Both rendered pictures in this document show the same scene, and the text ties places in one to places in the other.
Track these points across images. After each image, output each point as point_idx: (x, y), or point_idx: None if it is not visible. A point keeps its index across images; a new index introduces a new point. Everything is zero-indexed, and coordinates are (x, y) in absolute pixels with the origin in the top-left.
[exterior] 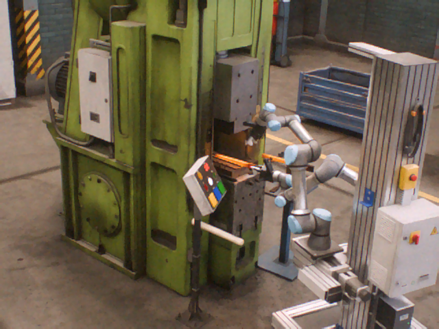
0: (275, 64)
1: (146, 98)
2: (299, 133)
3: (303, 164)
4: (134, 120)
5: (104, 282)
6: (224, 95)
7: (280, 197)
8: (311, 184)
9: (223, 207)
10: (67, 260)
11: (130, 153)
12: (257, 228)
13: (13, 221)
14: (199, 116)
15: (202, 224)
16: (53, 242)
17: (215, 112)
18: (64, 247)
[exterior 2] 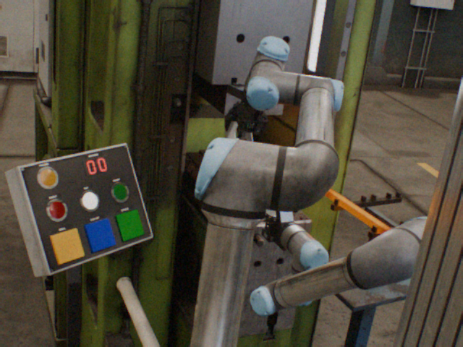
0: None
1: (90, 14)
2: (302, 120)
3: (236, 209)
4: (64, 56)
5: (11, 336)
6: (210, 19)
7: (261, 291)
8: (333, 283)
9: (198, 274)
10: (6, 281)
11: (57, 120)
12: (276, 338)
13: (10, 205)
14: (141, 54)
15: (126, 295)
16: (20, 249)
17: (197, 59)
18: (24, 260)
